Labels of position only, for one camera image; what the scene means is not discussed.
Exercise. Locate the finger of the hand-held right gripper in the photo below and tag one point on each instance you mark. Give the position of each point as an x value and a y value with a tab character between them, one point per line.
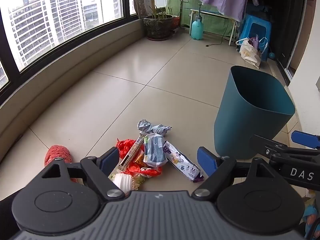
305	138
265	146

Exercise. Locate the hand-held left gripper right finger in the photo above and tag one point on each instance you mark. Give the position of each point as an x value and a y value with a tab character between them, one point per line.
206	161

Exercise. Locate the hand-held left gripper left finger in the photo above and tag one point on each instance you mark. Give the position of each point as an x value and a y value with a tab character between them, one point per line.
110	160

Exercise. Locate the red plastic bag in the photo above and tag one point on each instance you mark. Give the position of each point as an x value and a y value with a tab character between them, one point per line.
125	147

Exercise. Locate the long brown cardboard box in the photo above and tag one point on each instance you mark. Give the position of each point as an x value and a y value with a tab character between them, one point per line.
132	152

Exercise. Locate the purple and white packet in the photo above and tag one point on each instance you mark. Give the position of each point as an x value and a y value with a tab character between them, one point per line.
180	162

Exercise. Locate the orange snack packet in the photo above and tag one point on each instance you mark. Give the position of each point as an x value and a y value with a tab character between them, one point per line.
140	158

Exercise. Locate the teal plastic trash bin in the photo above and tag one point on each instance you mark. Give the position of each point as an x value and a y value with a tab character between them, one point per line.
237	130

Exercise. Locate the white and blue packet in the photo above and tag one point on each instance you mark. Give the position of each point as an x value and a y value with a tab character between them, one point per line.
155	150

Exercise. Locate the grey-blue plastic bag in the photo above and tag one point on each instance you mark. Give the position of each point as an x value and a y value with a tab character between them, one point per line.
150	128

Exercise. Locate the red foam fruit net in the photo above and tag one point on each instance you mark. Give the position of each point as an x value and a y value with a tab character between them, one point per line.
58	153

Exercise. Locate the colourful printed cloth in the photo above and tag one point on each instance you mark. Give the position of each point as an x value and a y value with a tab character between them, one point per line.
312	215

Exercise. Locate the blue ball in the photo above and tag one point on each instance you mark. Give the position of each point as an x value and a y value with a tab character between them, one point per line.
272	55

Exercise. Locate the light blue bag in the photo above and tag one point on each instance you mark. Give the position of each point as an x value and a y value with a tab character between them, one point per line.
263	52

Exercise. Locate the white tote bag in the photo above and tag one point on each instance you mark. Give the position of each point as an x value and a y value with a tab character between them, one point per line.
248	52

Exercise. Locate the purple bag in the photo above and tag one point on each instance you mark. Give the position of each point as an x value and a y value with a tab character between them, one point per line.
255	43

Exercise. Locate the blue plastic stool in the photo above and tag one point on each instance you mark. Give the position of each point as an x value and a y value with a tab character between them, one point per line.
257	20

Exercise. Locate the teal spray bottle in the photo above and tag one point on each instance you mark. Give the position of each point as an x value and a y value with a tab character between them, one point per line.
197	28

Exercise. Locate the dark ceramic plant pot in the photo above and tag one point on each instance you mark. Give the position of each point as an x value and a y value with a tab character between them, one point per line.
157	27

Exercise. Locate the white bench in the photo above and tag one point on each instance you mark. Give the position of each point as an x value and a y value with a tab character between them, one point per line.
212	13

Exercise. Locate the small red plant pot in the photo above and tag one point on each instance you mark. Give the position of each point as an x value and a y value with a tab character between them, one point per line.
176	21

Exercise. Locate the dark framed window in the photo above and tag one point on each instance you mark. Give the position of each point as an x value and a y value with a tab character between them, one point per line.
50	17

